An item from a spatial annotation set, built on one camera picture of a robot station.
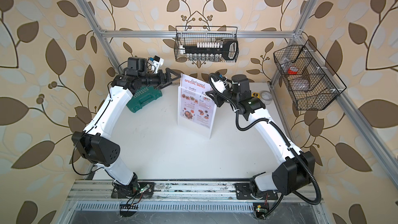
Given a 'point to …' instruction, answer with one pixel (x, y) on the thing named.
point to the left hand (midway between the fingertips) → (173, 76)
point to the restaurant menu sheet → (196, 106)
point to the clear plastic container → (300, 84)
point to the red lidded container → (293, 70)
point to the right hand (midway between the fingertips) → (208, 91)
